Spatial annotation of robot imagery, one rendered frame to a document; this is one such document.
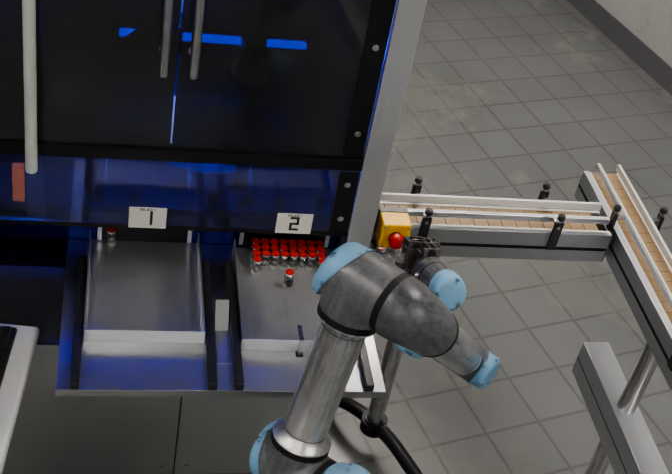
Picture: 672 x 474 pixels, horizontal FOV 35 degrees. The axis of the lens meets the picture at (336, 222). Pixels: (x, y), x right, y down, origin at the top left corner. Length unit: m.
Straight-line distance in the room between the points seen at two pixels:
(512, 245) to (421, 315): 1.08
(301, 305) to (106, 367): 0.49
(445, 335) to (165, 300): 0.86
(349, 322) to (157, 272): 0.82
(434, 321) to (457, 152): 3.02
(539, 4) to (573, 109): 1.10
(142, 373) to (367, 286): 0.69
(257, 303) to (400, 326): 0.77
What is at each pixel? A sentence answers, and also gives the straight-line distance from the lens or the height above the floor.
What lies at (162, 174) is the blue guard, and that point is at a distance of 2.44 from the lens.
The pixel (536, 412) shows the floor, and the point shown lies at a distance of 3.73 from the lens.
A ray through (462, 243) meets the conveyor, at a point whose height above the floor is 0.89.
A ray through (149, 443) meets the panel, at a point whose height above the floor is 0.23.
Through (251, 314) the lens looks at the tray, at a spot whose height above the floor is 0.88.
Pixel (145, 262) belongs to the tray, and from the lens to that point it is 2.60.
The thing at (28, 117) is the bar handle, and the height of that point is 1.32.
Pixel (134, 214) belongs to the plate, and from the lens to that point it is 2.51.
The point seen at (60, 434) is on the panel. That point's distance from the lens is 3.04.
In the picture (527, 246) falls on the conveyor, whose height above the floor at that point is 0.89.
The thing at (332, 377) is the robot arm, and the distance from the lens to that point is 1.95.
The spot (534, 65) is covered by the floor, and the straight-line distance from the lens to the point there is 5.67.
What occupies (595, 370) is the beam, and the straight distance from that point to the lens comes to 3.13.
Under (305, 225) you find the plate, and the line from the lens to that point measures 2.55.
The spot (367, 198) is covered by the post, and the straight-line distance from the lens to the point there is 2.53.
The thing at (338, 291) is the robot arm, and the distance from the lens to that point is 1.85.
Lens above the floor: 2.59
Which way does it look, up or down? 38 degrees down
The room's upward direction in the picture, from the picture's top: 12 degrees clockwise
